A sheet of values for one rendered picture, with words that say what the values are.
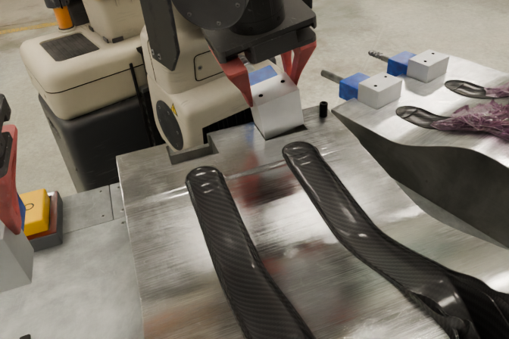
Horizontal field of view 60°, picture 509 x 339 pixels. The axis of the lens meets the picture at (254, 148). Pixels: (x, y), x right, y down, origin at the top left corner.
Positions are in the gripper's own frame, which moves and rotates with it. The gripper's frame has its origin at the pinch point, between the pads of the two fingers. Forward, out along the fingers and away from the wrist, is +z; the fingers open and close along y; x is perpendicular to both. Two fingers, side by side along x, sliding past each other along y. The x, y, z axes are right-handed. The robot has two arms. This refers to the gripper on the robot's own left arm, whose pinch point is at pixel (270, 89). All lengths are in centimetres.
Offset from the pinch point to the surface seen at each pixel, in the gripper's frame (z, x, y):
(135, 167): 1.9, -1.5, -16.9
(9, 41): 124, 305, -103
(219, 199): 2.7, -9.4, -10.1
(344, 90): 11.6, 7.1, 13.2
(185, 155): 5.1, 0.6, -11.5
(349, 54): 137, 161, 102
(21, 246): -5.1, -12.1, -25.7
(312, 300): -2.1, -24.7, -7.1
